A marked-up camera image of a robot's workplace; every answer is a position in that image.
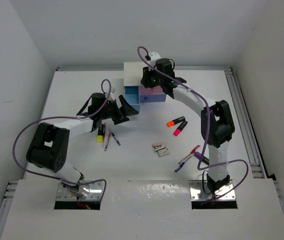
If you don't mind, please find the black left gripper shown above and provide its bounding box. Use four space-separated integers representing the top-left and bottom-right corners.
98 94 138 124

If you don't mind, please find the pink drawer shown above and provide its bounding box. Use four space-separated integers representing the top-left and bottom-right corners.
139 85 164 95

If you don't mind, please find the light blue drawer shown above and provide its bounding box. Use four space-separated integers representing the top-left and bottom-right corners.
124 85 140 112

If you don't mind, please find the yellow highlighter marker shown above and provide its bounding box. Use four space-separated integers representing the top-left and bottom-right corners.
96 124 104 143

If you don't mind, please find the pink stapler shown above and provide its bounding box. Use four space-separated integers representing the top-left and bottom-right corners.
152 142 166 152

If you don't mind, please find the orange highlighter marker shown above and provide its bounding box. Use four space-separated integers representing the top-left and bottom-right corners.
166 116 185 128

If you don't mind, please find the purple highlighter marker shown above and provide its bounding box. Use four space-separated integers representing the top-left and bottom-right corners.
194 151 210 166

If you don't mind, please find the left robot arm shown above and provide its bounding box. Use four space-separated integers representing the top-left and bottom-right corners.
26 92 139 186

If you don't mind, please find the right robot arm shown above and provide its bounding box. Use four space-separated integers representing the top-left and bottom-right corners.
140 58 235 194

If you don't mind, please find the red pen refill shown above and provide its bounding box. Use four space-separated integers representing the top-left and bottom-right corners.
102 123 106 143

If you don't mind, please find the blue pen refill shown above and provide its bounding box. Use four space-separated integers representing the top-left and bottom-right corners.
110 130 121 146

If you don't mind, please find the white drawer cabinet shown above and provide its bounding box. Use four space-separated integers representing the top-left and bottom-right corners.
123 61 168 103

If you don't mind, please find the pink pen refill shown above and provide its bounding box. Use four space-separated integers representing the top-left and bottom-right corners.
104 130 112 152

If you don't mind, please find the pink highlighter marker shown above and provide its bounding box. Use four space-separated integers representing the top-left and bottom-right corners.
173 120 188 137

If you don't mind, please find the blue gel pen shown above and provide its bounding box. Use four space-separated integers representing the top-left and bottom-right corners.
174 155 193 173

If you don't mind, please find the red gel pen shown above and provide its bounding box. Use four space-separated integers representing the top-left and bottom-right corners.
178 145 201 165

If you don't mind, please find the white front shelf board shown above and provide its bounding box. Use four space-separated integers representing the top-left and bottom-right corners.
1 179 284 240

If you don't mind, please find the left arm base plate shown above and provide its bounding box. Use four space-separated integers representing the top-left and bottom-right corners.
56 181 105 201

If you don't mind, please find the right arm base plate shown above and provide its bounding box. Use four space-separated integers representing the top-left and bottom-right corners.
189 180 237 201

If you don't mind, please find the aluminium frame rail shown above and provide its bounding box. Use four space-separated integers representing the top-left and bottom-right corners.
224 67 268 179

